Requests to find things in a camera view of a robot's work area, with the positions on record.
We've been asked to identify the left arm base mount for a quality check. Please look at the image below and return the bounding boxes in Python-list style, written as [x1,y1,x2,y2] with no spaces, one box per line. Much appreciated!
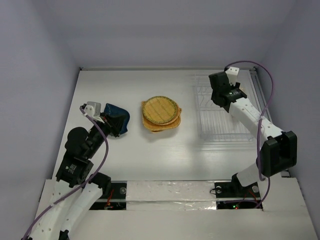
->
[90,181,127,211]

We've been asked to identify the clear wire dish rack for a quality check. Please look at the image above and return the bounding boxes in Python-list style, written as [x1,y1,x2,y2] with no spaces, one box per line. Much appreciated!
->
[193,74,254,143]

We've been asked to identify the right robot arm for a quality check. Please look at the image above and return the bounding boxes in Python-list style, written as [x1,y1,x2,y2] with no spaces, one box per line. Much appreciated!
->
[208,67,298,196]

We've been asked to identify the purple cable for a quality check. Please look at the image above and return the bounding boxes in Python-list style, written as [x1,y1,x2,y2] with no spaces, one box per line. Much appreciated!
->
[223,60,275,210]
[21,106,110,240]

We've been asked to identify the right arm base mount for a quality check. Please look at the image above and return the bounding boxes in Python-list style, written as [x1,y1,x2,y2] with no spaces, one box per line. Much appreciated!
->
[209,181,262,210]

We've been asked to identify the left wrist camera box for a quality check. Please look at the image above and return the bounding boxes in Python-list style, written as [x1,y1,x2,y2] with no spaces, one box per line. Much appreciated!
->
[79,101,101,119]

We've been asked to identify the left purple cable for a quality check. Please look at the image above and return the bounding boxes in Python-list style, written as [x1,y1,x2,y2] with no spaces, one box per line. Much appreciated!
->
[21,106,110,240]

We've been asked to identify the dark blue plate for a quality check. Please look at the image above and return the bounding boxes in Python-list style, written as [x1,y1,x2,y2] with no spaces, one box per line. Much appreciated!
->
[103,103,130,137]

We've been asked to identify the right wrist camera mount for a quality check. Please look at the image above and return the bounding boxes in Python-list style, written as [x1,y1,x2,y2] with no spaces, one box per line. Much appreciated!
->
[224,66,240,86]

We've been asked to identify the round bamboo plate green rim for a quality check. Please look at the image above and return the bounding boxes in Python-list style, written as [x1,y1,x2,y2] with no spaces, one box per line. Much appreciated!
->
[142,95,180,125]

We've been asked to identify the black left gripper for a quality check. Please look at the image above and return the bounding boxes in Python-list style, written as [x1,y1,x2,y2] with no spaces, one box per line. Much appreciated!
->
[86,111,128,158]

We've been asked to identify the round woven plate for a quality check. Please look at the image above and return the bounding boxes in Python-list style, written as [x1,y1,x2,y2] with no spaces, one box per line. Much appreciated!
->
[142,108,182,126]

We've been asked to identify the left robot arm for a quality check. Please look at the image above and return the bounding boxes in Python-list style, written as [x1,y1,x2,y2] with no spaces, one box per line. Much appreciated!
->
[23,112,130,240]

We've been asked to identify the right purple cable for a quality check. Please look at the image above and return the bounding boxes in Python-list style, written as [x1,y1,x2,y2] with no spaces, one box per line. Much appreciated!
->
[223,60,275,210]

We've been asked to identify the square woven plate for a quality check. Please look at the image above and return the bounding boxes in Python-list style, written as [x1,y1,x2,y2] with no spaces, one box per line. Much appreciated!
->
[140,99,183,131]
[144,107,183,133]

